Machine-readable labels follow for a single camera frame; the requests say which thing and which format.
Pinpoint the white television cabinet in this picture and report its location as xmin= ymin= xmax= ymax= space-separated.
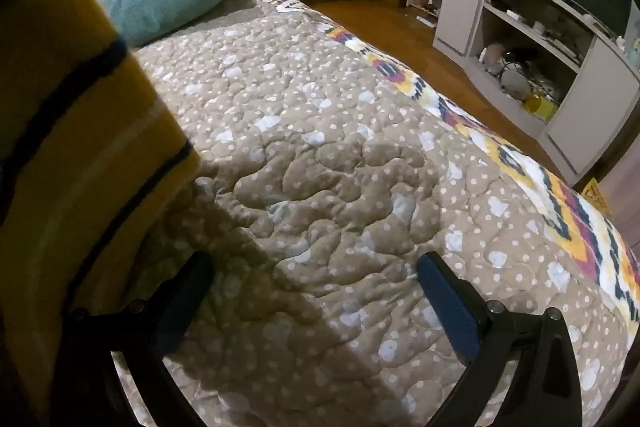
xmin=432 ymin=0 xmax=640 ymax=188

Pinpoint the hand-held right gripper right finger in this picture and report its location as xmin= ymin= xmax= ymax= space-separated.
xmin=416 ymin=251 xmax=584 ymax=427

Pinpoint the yellow container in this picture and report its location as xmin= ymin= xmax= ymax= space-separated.
xmin=522 ymin=94 xmax=559 ymax=121

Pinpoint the beige dotted quilted bedspread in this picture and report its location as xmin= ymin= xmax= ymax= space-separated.
xmin=117 ymin=0 xmax=640 ymax=427

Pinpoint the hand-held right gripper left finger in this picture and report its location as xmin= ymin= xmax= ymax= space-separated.
xmin=69 ymin=251 xmax=216 ymax=427

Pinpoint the round table mirror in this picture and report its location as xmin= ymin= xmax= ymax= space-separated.
xmin=499 ymin=61 xmax=532 ymax=102

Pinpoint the yellow striped sweater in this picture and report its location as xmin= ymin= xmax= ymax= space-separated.
xmin=0 ymin=0 xmax=202 ymax=358

